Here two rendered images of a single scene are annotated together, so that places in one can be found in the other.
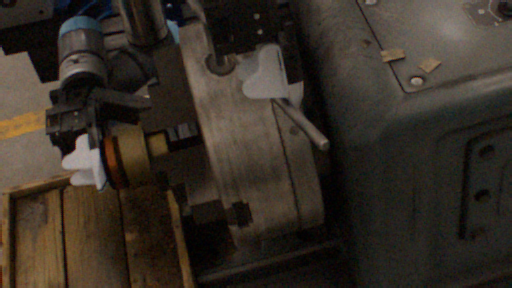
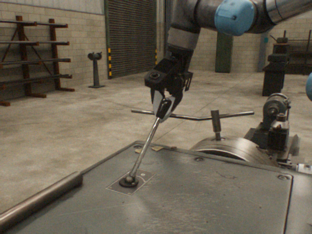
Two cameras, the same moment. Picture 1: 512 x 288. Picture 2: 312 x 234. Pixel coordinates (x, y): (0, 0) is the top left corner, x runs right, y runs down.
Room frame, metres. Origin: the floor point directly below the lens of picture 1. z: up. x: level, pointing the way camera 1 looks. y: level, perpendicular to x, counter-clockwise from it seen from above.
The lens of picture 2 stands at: (1.00, -0.60, 1.50)
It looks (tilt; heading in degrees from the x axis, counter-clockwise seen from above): 16 degrees down; 127
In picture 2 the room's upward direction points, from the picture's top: straight up
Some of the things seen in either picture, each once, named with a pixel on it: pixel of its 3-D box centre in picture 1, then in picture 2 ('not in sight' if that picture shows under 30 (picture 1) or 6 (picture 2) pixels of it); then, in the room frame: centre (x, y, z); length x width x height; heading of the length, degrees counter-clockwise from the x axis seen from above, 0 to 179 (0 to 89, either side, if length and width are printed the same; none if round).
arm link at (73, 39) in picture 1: (82, 51); not in sight; (0.96, 0.35, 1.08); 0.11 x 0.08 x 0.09; 8
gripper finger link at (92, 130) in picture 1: (94, 131); not in sight; (0.75, 0.30, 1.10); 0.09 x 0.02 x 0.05; 8
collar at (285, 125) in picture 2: not in sight; (280, 123); (0.72, 0.72, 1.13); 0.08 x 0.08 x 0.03
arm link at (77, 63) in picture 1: (82, 79); (302, 175); (0.89, 0.34, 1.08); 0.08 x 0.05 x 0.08; 98
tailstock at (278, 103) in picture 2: not in sight; (273, 118); (0.55, 1.28, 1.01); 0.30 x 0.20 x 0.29; 98
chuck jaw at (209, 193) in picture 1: (199, 188); not in sight; (0.63, 0.15, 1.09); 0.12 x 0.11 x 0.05; 8
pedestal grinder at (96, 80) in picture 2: not in sight; (95, 69); (-6.15, 5.65, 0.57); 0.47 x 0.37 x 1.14; 101
